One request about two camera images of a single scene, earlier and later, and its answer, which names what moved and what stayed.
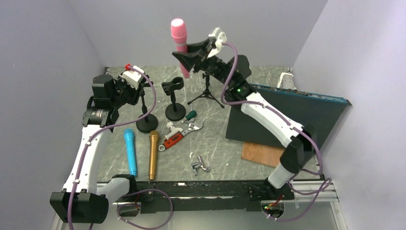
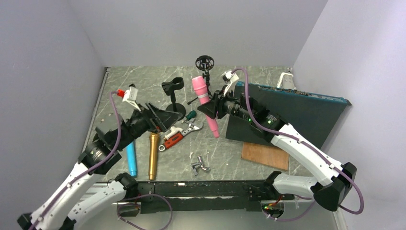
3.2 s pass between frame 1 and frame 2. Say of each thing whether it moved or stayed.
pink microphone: moved
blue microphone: stayed
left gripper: moved
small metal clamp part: stayed
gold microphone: stayed
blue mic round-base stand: stayed
